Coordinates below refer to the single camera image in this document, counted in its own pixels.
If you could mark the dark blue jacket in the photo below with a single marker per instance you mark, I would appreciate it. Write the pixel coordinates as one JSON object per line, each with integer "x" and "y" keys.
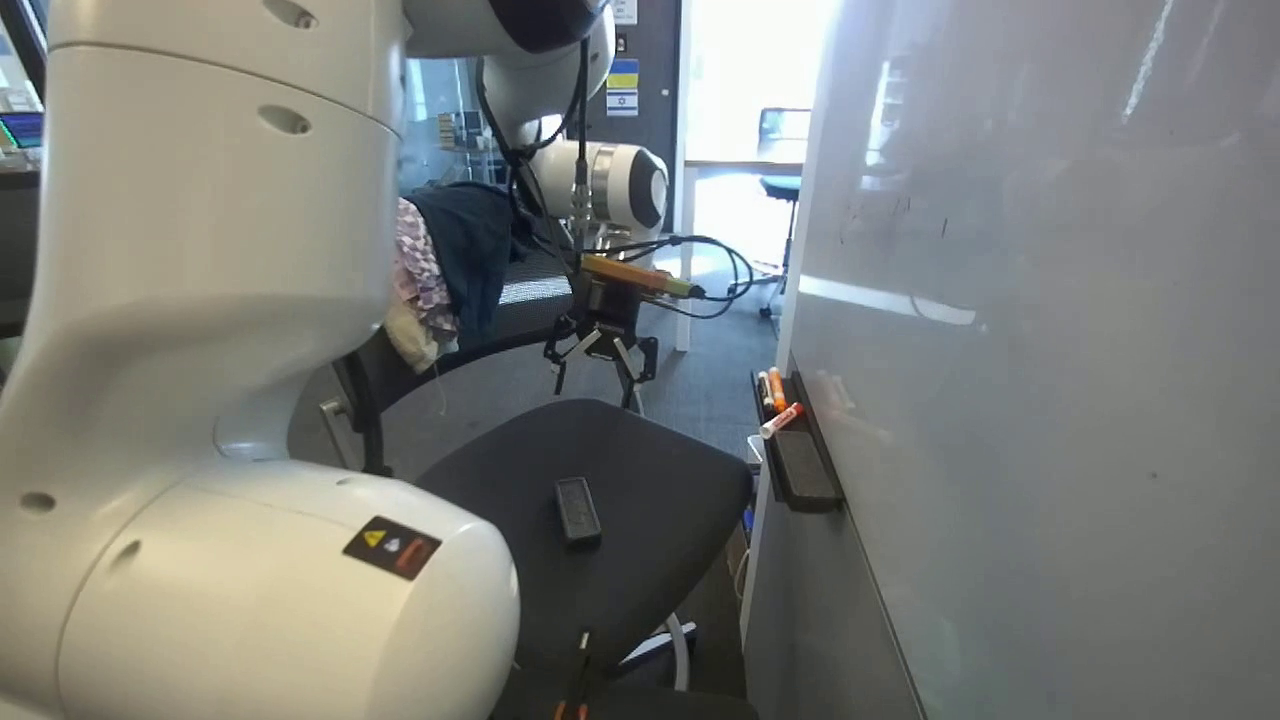
{"x": 475, "y": 234}

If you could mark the blue office chair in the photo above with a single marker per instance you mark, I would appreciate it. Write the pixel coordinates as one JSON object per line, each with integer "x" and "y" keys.
{"x": 783, "y": 145}

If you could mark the grey office chair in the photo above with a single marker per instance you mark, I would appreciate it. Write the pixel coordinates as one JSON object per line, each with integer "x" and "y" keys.
{"x": 611, "y": 520}

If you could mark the white orange marker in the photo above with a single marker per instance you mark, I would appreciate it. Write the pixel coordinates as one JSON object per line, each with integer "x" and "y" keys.
{"x": 779, "y": 421}

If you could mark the black marker tray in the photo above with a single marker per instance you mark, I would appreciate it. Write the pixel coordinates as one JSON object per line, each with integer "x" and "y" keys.
{"x": 797, "y": 452}

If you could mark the cream patterned cloth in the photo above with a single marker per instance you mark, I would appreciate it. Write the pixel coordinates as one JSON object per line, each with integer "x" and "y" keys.
{"x": 421, "y": 320}

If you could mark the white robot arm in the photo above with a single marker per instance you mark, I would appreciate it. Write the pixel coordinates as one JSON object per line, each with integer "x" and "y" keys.
{"x": 216, "y": 216}

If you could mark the black whiteboard eraser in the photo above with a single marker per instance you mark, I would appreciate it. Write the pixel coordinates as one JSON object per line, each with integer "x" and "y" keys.
{"x": 577, "y": 511}

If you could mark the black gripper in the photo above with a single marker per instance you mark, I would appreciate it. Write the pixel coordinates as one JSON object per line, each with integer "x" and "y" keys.
{"x": 605, "y": 326}

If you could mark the large white whiteboard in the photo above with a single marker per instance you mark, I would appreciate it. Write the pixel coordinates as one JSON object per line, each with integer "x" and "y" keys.
{"x": 1037, "y": 317}

